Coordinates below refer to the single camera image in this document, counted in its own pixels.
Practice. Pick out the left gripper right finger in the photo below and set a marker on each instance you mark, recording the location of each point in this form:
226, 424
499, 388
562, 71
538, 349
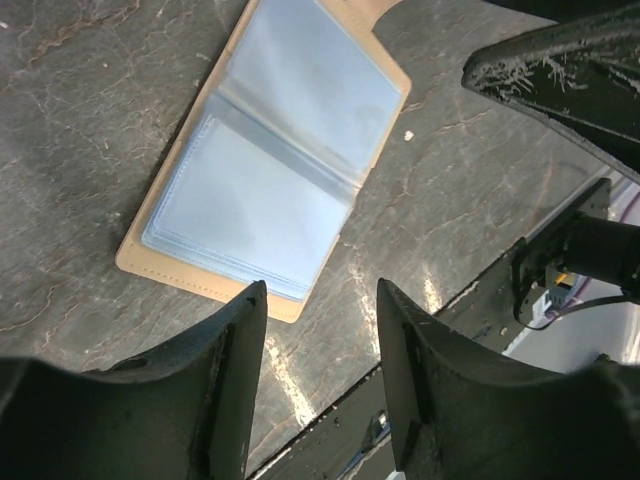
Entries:
458, 410

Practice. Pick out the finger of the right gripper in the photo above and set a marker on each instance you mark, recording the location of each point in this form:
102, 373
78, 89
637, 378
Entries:
580, 79

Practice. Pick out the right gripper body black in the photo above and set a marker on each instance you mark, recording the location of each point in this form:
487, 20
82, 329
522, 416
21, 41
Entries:
579, 240

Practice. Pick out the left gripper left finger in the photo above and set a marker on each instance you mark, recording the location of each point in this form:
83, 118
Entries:
181, 410

